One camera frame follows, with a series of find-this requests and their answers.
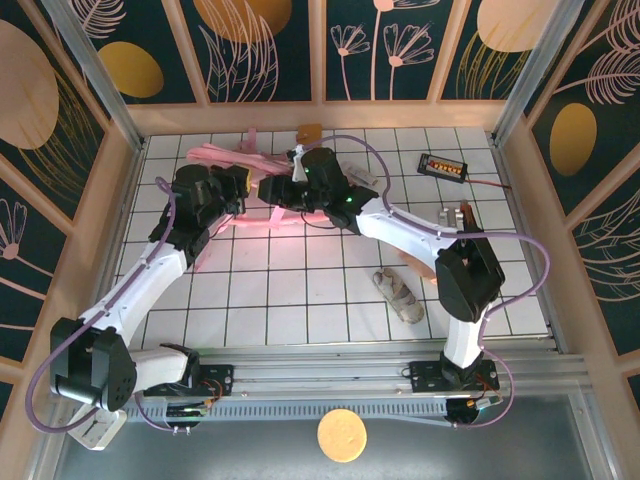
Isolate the pink student backpack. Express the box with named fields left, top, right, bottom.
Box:
left=184, top=127, right=334, bottom=274

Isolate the grey patterned pouch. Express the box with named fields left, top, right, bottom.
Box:
left=372, top=267, right=425, bottom=327

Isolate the black charger board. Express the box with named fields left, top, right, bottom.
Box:
left=417, top=152, right=469, bottom=184

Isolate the orange black screwdriver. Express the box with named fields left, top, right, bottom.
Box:
left=458, top=199, right=479, bottom=234

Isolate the yellow round disc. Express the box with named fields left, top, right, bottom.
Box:
left=316, top=408, right=369, bottom=463

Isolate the white alarm clock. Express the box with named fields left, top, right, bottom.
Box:
left=67, top=407, right=127, bottom=452

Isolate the silver metal bracket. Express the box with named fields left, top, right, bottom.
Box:
left=438, top=205, right=464, bottom=233

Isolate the aluminium frame post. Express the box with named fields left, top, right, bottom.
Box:
left=42, top=0, right=147, bottom=151
left=491, top=0, right=586, bottom=146

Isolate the red charger cable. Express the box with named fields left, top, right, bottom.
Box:
left=464, top=175, right=512, bottom=191

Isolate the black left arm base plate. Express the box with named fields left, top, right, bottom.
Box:
left=143, top=363, right=235, bottom=399

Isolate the aluminium mounting rail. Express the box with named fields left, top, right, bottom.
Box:
left=49, top=349, right=592, bottom=399

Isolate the grey slotted cable duct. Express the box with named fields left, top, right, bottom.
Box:
left=122, top=397, right=449, bottom=422

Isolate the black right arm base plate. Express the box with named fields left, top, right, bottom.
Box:
left=408, top=359, right=500, bottom=397

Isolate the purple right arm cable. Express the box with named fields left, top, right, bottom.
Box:
left=302, top=133, right=552, bottom=431

